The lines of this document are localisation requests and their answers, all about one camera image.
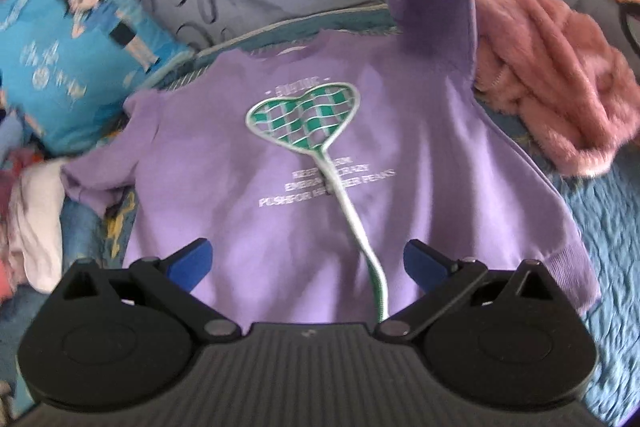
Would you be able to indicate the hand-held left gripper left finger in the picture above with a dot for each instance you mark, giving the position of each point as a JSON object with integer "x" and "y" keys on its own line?
{"x": 192, "y": 262}

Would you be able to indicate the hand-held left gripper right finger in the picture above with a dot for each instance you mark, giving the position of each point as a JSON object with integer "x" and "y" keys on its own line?
{"x": 425, "y": 264}

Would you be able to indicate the purple sweatshirt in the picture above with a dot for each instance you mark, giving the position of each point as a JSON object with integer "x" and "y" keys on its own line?
{"x": 225, "y": 167}

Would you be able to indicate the pink fluffy garment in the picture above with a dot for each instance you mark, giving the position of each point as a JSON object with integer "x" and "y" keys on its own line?
{"x": 550, "y": 72}

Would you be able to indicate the white cloth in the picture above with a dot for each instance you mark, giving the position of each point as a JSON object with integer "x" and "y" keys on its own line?
{"x": 37, "y": 217}

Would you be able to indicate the blue floral quilted blanket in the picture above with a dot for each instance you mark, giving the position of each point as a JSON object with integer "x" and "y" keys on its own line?
{"x": 615, "y": 232}

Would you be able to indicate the blue cartoon cushion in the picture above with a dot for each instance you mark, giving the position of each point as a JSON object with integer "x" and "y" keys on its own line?
{"x": 75, "y": 57}

